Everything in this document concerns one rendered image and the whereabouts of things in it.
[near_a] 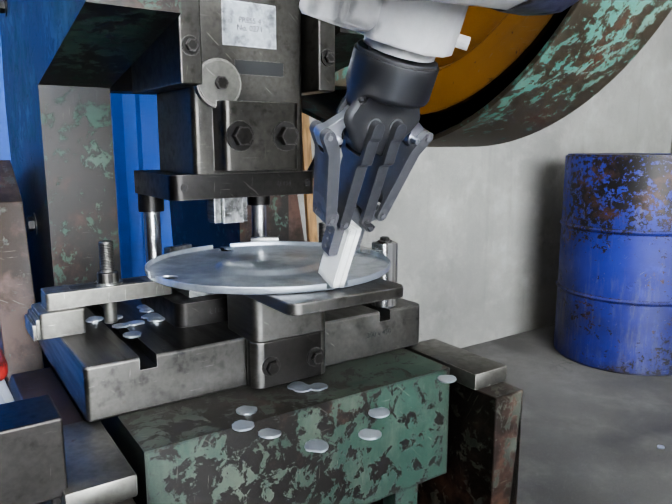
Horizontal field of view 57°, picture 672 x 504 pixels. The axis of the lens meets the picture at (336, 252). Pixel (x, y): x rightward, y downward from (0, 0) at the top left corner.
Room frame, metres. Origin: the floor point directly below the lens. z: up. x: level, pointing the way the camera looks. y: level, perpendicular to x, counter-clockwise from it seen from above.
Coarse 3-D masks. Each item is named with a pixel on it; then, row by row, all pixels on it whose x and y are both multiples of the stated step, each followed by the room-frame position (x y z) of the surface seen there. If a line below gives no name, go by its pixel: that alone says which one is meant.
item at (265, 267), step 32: (160, 256) 0.76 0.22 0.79; (192, 256) 0.79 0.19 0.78; (224, 256) 0.79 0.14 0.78; (256, 256) 0.76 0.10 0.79; (288, 256) 0.76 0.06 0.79; (320, 256) 0.79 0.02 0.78; (384, 256) 0.76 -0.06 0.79; (192, 288) 0.60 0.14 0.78; (224, 288) 0.59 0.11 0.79; (256, 288) 0.59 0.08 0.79; (288, 288) 0.59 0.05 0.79; (320, 288) 0.60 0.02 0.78
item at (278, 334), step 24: (336, 288) 0.62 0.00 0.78; (360, 288) 0.62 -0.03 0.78; (384, 288) 0.62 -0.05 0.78; (240, 312) 0.69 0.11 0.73; (264, 312) 0.67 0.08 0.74; (288, 312) 0.56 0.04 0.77; (312, 312) 0.57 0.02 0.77; (264, 336) 0.67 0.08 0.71; (288, 336) 0.69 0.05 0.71; (312, 336) 0.71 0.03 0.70; (264, 360) 0.67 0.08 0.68; (288, 360) 0.69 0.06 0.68; (312, 360) 0.70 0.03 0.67; (264, 384) 0.67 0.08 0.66
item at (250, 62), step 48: (240, 0) 0.76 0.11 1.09; (288, 0) 0.80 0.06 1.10; (240, 48) 0.76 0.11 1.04; (288, 48) 0.80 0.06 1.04; (192, 96) 0.73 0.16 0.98; (240, 96) 0.76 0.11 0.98; (288, 96) 0.80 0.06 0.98; (192, 144) 0.73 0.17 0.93; (240, 144) 0.72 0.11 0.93; (288, 144) 0.75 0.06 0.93
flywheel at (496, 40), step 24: (480, 24) 0.96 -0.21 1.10; (504, 24) 0.87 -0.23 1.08; (528, 24) 0.84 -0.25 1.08; (552, 24) 0.82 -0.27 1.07; (456, 48) 0.99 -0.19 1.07; (480, 48) 0.91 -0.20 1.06; (504, 48) 0.87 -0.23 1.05; (528, 48) 0.84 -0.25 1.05; (456, 72) 0.94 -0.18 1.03; (480, 72) 0.91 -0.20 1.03; (504, 72) 0.87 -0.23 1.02; (432, 96) 0.99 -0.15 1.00; (456, 96) 0.94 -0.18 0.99; (480, 96) 0.93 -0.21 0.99
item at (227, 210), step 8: (208, 200) 0.83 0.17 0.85; (216, 200) 0.81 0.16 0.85; (224, 200) 0.81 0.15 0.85; (232, 200) 0.82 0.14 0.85; (240, 200) 0.82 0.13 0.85; (208, 208) 0.83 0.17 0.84; (216, 208) 0.81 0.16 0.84; (224, 208) 0.81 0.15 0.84; (232, 208) 0.82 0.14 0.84; (240, 208) 0.82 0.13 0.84; (208, 216) 0.83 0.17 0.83; (216, 216) 0.81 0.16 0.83; (224, 216) 0.81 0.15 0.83; (232, 216) 0.82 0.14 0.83; (240, 216) 0.82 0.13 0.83
